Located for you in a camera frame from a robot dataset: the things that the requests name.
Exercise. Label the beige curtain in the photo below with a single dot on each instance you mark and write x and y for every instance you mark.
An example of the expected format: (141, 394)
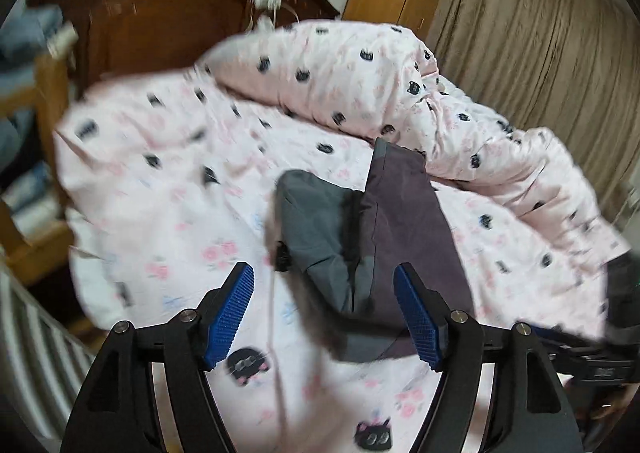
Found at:
(525, 58)

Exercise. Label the white slatted rail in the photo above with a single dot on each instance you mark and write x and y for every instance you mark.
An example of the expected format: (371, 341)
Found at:
(35, 333)

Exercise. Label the blue clothes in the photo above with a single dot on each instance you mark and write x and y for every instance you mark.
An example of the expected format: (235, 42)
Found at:
(25, 33)

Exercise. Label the pink cat print bed sheet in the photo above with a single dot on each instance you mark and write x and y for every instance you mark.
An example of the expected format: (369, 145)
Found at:
(165, 193)

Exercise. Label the wooden clothes rack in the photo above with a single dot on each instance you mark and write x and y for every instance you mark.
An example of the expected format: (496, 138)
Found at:
(50, 98)

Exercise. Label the pink cat print quilt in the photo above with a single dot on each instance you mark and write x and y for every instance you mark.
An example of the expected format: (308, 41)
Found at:
(350, 68)

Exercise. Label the brown wooden headboard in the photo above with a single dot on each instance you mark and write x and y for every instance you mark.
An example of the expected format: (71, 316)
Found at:
(150, 8)

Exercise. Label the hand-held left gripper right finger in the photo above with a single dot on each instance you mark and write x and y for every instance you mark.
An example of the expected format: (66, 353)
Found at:
(417, 318)

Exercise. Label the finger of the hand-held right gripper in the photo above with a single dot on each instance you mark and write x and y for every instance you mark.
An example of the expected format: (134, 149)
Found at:
(565, 345)

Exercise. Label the purple grey jacket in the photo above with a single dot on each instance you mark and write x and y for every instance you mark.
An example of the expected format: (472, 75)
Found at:
(395, 213)

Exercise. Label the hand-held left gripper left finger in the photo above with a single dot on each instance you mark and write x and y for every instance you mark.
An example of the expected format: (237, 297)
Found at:
(230, 318)

